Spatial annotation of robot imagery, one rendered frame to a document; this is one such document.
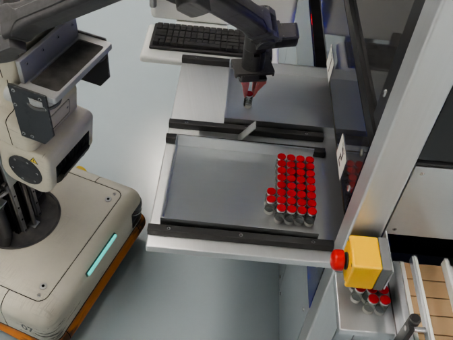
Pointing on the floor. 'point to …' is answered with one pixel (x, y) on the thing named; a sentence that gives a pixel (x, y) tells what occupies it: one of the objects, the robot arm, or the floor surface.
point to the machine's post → (393, 147)
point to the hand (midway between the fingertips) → (249, 94)
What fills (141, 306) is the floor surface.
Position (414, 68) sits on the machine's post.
